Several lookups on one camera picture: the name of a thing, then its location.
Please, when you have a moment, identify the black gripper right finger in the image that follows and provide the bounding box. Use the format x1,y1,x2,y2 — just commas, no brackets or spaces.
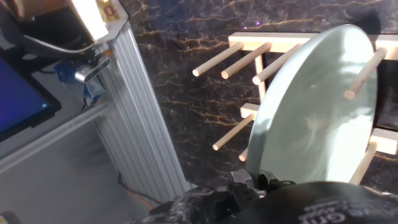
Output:
229,169,296,200

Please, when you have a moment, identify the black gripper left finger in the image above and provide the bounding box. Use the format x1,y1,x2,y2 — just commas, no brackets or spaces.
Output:
133,183,242,224

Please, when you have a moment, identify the pale green dish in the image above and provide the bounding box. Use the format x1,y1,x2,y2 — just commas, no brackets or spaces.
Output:
245,24,379,185

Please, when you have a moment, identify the wooden dish rack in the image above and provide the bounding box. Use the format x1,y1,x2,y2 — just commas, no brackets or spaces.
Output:
192,31,398,186

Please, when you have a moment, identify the dark marble pattern mat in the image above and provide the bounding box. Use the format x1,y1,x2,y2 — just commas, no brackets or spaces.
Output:
119,0,398,195

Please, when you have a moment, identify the long aluminium beam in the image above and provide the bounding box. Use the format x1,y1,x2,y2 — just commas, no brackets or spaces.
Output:
0,101,111,175

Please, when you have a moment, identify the black monitor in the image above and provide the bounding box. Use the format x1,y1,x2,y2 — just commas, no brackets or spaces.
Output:
0,55,62,143

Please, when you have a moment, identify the white yellow packet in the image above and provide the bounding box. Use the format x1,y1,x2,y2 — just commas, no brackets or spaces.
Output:
68,0,129,44

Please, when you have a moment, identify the orange cable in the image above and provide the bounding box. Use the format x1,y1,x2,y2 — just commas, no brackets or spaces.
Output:
124,186,155,211

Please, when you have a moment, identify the silver cylinder camera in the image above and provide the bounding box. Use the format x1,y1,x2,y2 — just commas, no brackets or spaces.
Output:
74,55,112,83

